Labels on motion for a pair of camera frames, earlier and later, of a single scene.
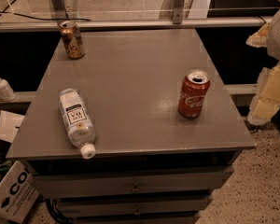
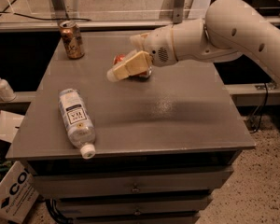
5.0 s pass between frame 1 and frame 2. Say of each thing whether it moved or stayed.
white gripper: moved
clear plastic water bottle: stayed
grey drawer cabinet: stayed
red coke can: moved
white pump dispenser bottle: stayed
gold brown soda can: stayed
